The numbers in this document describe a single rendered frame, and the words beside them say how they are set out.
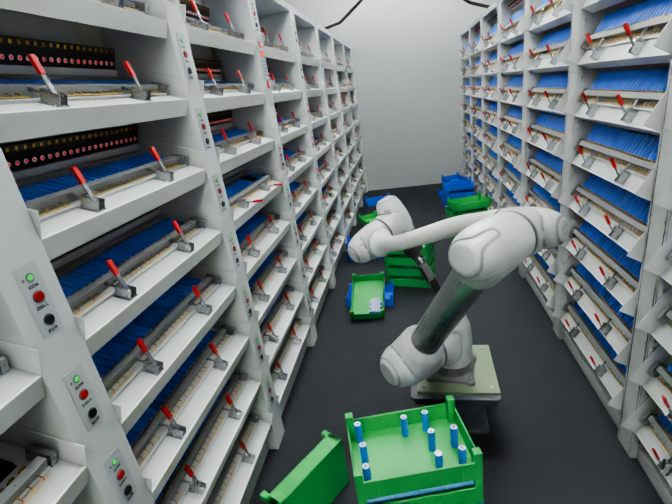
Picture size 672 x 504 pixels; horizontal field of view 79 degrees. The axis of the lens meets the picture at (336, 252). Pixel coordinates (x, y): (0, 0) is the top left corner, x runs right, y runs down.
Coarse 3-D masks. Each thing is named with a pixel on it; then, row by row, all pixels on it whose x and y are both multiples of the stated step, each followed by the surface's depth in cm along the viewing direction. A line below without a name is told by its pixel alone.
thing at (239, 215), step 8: (240, 168) 188; (248, 168) 193; (256, 168) 192; (264, 168) 192; (224, 176) 171; (272, 176) 193; (280, 176) 192; (272, 184) 186; (256, 192) 171; (264, 192) 173; (272, 192) 179; (248, 200) 160; (264, 200) 170; (232, 208) 136; (240, 208) 151; (248, 208) 152; (256, 208) 161; (232, 216) 137; (240, 216) 144; (248, 216) 153; (240, 224) 146
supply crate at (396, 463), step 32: (352, 416) 109; (384, 416) 112; (416, 416) 113; (448, 416) 112; (352, 448) 109; (384, 448) 107; (416, 448) 106; (448, 448) 104; (384, 480) 93; (416, 480) 94; (448, 480) 95
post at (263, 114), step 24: (216, 0) 168; (240, 0) 166; (240, 24) 170; (216, 48) 175; (240, 72) 177; (240, 120) 185; (264, 120) 183; (288, 240) 204; (312, 312) 228; (312, 336) 225
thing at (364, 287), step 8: (360, 280) 266; (368, 280) 265; (376, 280) 264; (384, 280) 261; (352, 288) 257; (360, 288) 262; (368, 288) 261; (376, 288) 259; (384, 288) 257; (352, 296) 253; (360, 296) 258; (368, 296) 256; (376, 296) 255; (384, 296) 252; (352, 304) 251; (360, 304) 253; (368, 304) 252; (384, 304) 249; (352, 312) 242; (360, 312) 249; (368, 312) 248; (384, 312) 245
